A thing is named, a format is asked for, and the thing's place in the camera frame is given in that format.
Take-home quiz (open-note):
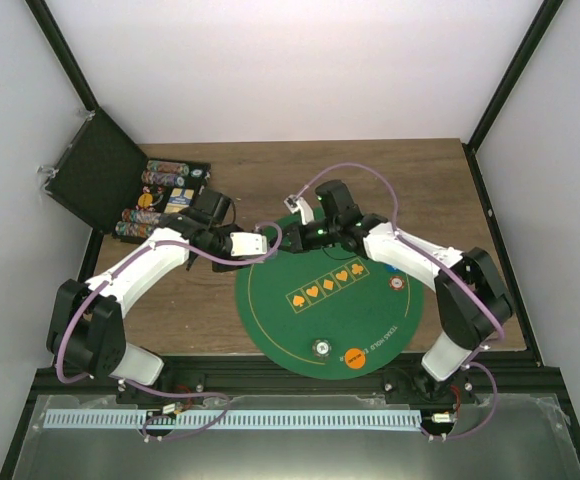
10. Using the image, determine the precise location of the light blue slotted cable duct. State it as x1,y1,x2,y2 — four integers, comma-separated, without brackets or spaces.
42,409,422,432

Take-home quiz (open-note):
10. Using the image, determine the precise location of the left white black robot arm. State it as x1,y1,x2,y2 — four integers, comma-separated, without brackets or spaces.
46,189,244,404

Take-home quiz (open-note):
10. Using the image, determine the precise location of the chip row top in case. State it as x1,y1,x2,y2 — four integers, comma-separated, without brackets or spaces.
146,159,190,176

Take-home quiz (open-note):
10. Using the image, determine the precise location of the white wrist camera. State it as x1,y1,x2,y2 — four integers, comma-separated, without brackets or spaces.
284,195,314,225
230,232,268,257

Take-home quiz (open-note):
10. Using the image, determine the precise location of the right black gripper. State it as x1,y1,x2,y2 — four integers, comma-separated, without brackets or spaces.
271,218,341,254

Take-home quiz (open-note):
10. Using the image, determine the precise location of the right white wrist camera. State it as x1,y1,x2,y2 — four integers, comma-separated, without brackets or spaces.
284,195,314,225

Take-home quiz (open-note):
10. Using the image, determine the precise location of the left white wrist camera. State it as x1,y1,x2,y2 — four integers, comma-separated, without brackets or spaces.
230,232,268,257

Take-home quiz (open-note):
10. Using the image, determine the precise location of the chip row bottom in case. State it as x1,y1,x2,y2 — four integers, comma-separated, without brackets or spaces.
114,221,156,239

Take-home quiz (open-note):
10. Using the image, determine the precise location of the orange big blind button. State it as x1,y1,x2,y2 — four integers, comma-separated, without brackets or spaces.
343,348,366,370

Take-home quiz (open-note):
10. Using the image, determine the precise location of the orange button in case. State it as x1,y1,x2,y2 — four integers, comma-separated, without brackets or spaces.
137,193,154,209

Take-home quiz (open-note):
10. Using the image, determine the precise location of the round green poker mat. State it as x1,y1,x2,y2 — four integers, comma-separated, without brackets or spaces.
235,247,424,380

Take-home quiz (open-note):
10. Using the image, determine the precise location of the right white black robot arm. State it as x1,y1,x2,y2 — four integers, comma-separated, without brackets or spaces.
283,180,514,403

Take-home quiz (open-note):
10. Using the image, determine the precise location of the boxed card deck in case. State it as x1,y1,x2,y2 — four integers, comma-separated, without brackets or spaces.
164,188,195,214

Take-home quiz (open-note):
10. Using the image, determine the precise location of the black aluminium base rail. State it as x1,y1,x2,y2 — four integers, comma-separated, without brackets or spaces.
27,351,569,407

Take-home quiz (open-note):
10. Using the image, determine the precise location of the chip row in case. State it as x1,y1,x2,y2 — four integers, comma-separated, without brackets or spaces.
114,221,156,239
121,209,162,225
146,159,190,176
141,170,186,187

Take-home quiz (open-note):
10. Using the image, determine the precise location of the black poker chip case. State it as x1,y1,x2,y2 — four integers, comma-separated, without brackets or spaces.
44,109,211,243

